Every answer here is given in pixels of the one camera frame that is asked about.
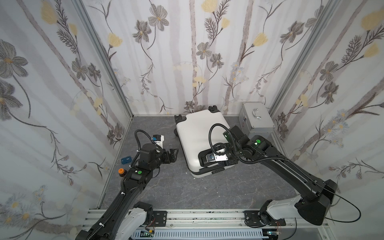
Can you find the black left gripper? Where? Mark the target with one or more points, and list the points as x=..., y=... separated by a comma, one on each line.
x=169, y=155

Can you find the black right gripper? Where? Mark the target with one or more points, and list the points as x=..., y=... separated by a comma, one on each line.
x=205, y=159

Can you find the white hard-shell suitcase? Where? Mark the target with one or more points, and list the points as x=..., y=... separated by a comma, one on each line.
x=193, y=133

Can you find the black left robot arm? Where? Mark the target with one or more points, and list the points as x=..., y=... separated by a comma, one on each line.
x=123, y=217

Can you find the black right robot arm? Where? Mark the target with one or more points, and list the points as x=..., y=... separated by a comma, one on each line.
x=315, y=196

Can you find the silver aluminium case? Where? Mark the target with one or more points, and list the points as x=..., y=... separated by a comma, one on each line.
x=255, y=120

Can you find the blue small box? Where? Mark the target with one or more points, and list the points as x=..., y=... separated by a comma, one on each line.
x=126, y=160

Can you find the orange-capped brown bottle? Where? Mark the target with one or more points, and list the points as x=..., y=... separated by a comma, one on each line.
x=122, y=172

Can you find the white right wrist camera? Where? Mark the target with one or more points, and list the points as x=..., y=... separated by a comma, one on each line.
x=216, y=158

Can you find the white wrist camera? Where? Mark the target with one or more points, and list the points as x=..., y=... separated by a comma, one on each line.
x=158, y=140
x=216, y=158

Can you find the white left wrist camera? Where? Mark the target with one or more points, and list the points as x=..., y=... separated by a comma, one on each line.
x=158, y=140

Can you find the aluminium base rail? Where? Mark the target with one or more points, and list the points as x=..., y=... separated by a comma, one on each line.
x=233, y=224

